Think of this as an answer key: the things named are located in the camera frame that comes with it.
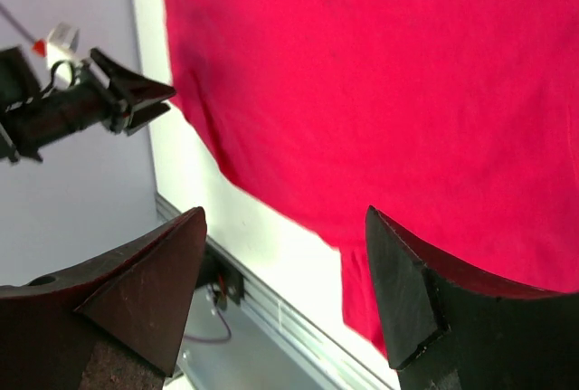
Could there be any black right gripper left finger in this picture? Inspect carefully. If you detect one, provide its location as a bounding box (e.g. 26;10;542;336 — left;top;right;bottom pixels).
1;207;206;389

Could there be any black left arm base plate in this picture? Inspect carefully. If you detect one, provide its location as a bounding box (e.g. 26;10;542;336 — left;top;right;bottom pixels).
195;243;244;310

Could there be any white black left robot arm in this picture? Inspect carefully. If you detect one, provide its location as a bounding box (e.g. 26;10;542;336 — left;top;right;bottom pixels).
1;47;176;164

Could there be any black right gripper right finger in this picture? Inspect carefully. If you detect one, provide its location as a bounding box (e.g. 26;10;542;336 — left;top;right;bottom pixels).
365;208;578;389

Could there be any red t shirt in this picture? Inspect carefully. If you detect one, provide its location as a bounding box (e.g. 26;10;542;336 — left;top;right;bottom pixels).
165;0;578;350

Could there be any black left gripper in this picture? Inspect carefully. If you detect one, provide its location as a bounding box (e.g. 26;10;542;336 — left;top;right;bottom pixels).
15;48;176;150

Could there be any aluminium table edge rail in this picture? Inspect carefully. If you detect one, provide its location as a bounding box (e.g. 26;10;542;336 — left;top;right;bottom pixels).
153;190;399;390

